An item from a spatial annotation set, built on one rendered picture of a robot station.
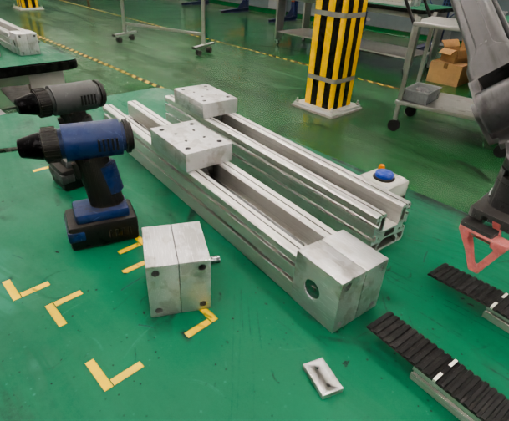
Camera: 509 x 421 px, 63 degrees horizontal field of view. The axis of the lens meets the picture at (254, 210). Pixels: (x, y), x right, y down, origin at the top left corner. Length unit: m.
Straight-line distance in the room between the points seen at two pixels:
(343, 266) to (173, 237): 0.25
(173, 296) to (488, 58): 0.53
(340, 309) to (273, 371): 0.13
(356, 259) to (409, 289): 0.16
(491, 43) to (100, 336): 0.66
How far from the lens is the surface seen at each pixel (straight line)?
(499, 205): 0.65
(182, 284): 0.61
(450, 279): 0.75
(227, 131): 1.04
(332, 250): 0.62
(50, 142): 0.71
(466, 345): 0.69
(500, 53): 0.64
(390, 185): 0.92
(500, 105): 0.60
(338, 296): 0.58
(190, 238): 0.63
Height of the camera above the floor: 1.24
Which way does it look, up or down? 32 degrees down
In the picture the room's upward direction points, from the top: 3 degrees clockwise
